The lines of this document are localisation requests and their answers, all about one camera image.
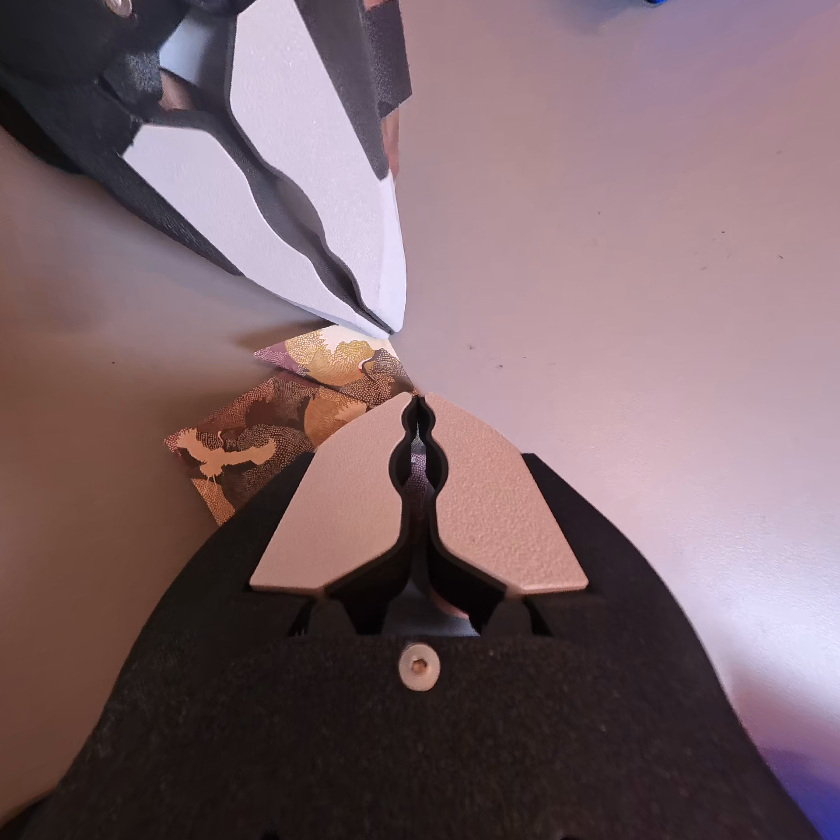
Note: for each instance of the tan backed camouflage paper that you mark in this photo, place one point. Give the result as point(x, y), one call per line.
point(274, 420)

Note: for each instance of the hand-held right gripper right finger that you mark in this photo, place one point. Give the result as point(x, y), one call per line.
point(505, 518)

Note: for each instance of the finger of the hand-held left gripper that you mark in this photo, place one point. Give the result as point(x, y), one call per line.
point(209, 197)
point(315, 119)

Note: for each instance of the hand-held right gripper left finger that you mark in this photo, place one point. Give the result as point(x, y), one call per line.
point(328, 518)

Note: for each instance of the person's left hand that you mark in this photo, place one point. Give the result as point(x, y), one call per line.
point(391, 142)

